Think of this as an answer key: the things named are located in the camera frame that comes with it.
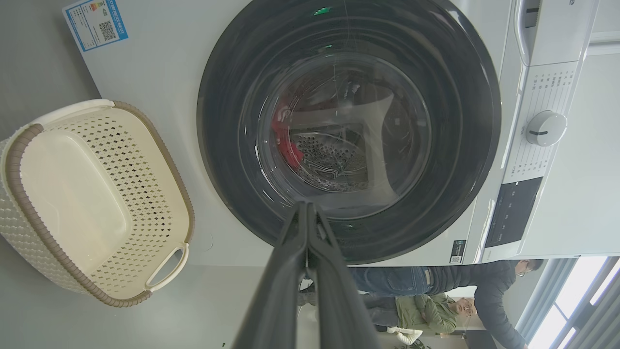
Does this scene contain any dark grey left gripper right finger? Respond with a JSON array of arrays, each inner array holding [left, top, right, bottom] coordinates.
[[308, 203, 381, 349]]

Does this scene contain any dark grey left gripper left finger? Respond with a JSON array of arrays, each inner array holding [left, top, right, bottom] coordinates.
[[232, 202, 309, 349]]

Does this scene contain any washing machine round door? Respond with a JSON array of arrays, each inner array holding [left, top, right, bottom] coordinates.
[[196, 0, 502, 265]]

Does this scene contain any red and white garment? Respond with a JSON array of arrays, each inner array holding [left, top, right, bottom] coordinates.
[[270, 99, 307, 168]]

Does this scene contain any black touch control display panel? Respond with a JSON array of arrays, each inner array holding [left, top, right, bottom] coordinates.
[[484, 176, 543, 248]]

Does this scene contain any cream perforated laundry basket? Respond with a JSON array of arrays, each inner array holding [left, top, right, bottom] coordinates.
[[0, 99, 196, 308]]

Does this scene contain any white washing machine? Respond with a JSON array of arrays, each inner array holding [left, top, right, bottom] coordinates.
[[62, 0, 602, 267]]

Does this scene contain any white washing machine dial knob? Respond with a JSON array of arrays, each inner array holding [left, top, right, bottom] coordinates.
[[525, 110, 568, 147]]

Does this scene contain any person in green jacket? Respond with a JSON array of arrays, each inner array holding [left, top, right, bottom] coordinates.
[[363, 293, 478, 336]]

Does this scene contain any small black QR sticker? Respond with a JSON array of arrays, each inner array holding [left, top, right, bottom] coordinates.
[[449, 239, 467, 264]]

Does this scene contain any person in dark jacket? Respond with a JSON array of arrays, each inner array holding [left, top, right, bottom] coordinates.
[[349, 259, 544, 349]]

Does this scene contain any blue energy label sticker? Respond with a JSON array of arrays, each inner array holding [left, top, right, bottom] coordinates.
[[62, 0, 129, 53]]

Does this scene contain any white detergent drawer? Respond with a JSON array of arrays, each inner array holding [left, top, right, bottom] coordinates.
[[513, 0, 601, 67]]

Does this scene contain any window with grey frame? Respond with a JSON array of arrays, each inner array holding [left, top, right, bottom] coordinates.
[[516, 257, 620, 349]]

